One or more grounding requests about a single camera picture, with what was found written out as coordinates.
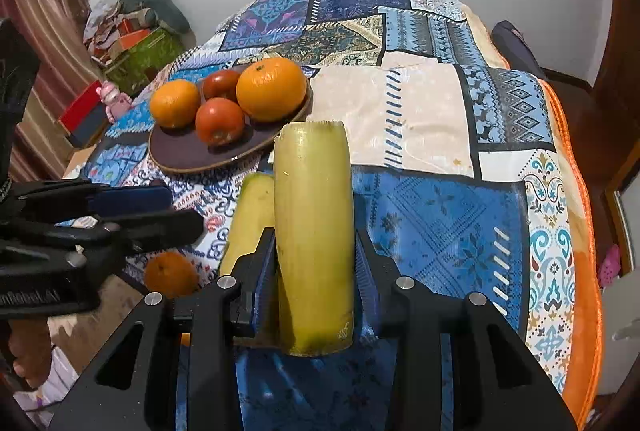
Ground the red tomato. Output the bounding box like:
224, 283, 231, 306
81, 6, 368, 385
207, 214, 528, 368
201, 70, 242, 102
195, 98, 246, 146

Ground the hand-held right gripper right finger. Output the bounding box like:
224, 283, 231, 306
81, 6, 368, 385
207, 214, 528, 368
352, 228, 591, 431

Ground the yellow sugarcane piece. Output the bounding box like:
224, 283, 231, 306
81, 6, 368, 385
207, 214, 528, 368
218, 174, 276, 278
273, 121, 356, 357

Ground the green storage box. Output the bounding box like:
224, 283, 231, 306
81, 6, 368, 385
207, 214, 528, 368
105, 27, 184, 97

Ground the red box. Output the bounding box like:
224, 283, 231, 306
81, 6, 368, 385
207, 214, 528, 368
57, 92, 104, 135

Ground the pink slipper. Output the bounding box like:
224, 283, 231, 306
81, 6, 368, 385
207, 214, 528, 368
597, 243, 621, 288

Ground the medium orange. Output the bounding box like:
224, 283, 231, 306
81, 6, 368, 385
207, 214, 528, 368
150, 80, 201, 128

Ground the grey bag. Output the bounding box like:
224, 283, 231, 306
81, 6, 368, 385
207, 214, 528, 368
491, 20, 549, 83

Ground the orange cardboard box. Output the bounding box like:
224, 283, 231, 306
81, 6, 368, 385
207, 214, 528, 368
117, 18, 152, 38

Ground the patchwork printed blanket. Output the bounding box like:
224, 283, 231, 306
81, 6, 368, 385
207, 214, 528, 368
55, 0, 603, 431

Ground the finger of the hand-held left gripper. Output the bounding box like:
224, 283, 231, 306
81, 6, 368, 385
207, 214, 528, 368
10, 178, 174, 221
0, 208, 205, 258

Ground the person's left hand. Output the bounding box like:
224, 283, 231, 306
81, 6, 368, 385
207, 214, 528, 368
7, 318, 53, 392

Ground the pink toy rabbit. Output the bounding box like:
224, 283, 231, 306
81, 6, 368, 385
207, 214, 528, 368
99, 81, 134, 118

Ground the grey green pillow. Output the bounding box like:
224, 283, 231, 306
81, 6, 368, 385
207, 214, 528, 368
120, 0, 191, 35

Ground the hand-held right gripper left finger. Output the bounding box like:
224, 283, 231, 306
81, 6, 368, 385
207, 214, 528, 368
47, 227, 281, 431

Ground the large orange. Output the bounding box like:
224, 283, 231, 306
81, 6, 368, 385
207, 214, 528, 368
236, 56, 307, 122

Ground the dark cloth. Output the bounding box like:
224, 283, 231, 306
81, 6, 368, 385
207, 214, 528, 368
0, 18, 42, 192

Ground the purple round plate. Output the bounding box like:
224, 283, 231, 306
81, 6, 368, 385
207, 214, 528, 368
148, 76, 314, 173

